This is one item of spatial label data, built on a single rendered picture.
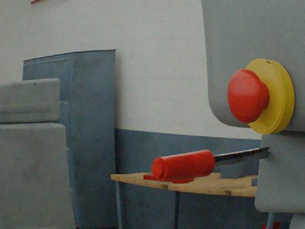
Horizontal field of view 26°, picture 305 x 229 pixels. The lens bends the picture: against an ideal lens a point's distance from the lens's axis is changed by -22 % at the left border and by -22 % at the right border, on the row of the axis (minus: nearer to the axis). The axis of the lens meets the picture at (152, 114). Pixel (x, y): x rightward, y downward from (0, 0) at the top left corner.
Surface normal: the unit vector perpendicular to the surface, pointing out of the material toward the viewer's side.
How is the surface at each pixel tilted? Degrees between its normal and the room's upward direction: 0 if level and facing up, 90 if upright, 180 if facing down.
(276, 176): 90
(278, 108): 90
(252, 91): 84
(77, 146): 90
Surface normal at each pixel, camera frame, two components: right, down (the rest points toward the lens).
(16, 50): 0.61, 0.04
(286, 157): -0.79, 0.04
